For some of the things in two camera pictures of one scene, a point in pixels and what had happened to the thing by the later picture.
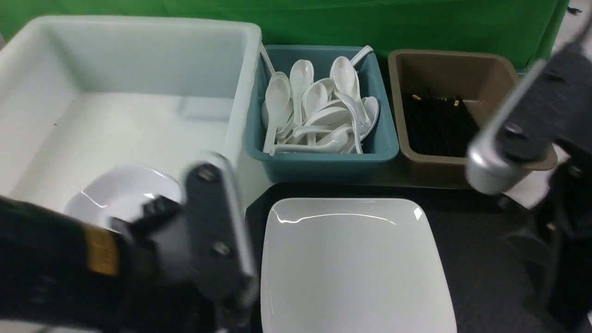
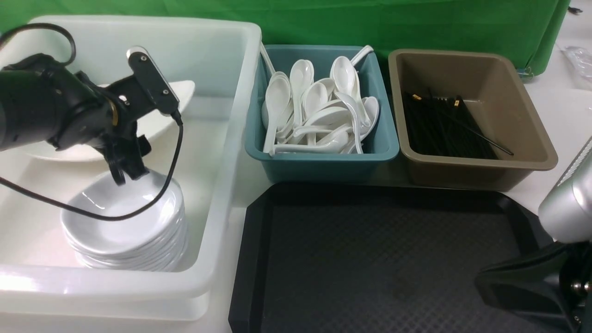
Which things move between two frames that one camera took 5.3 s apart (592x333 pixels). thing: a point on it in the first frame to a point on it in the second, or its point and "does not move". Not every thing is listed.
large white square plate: [353, 265] to [153, 126]
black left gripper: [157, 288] to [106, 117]
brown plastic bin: [441, 101] does not move
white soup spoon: [354, 113] does not move
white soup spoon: [343, 75] does not move
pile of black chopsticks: [440, 126] does not move
